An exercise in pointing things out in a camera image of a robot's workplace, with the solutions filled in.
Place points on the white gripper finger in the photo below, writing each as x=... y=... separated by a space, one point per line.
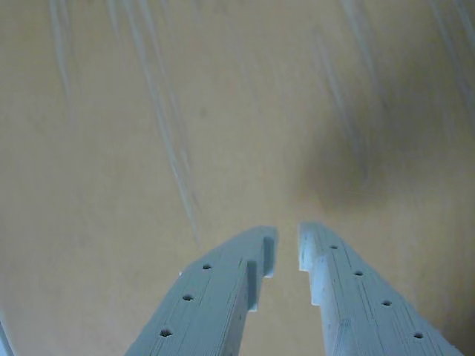
x=363 y=315
x=208 y=304

